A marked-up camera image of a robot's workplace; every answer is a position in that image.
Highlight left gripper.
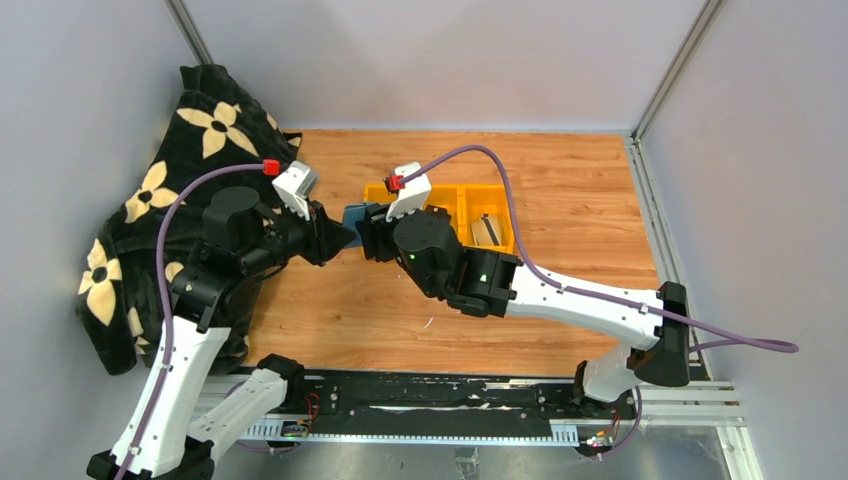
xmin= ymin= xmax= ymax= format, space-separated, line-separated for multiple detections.
xmin=242 ymin=193 xmax=358 ymax=275

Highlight blue leather card holder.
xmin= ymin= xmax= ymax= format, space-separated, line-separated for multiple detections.
xmin=342 ymin=202 xmax=371 ymax=249

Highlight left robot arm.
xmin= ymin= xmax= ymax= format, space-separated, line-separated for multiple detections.
xmin=86 ymin=186 xmax=356 ymax=479

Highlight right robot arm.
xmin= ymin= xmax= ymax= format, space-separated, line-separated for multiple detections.
xmin=355 ymin=204 xmax=691 ymax=418

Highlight cards in right bin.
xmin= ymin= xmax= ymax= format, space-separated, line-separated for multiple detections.
xmin=470 ymin=213 xmax=504 ymax=247

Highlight left yellow bin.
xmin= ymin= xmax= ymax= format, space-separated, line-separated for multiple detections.
xmin=362 ymin=183 xmax=397 ymax=205

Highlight yellow bin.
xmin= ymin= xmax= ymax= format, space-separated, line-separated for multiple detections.
xmin=362 ymin=183 xmax=397 ymax=205
xmin=425 ymin=184 xmax=464 ymax=234
xmin=458 ymin=184 xmax=515 ymax=253

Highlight middle yellow bin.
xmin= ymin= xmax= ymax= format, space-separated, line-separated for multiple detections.
xmin=425 ymin=184 xmax=464 ymax=234

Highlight right yellow bin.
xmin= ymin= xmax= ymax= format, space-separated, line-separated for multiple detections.
xmin=458 ymin=184 xmax=515 ymax=253

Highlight black floral blanket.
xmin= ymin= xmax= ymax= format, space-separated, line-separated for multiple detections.
xmin=75 ymin=64 xmax=302 ymax=376

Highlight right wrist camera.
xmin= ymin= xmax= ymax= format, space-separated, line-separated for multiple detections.
xmin=386 ymin=162 xmax=432 ymax=222

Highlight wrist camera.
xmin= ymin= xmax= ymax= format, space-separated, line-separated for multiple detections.
xmin=271 ymin=160 xmax=319 ymax=221
xmin=386 ymin=162 xmax=432 ymax=222

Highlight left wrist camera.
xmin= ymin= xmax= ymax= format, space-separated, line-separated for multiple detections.
xmin=271 ymin=160 xmax=319 ymax=221

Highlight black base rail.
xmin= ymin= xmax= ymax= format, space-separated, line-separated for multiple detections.
xmin=236 ymin=369 xmax=642 ymax=453

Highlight left aluminium frame post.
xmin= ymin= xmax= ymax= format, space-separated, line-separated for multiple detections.
xmin=164 ymin=0 xmax=214 ymax=64

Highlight aluminium frame post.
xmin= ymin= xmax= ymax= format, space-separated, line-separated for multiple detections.
xmin=631 ymin=0 xmax=725 ymax=144
xmin=164 ymin=0 xmax=214 ymax=64

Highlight right aluminium frame post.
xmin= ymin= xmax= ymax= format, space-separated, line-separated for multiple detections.
xmin=631 ymin=0 xmax=725 ymax=144

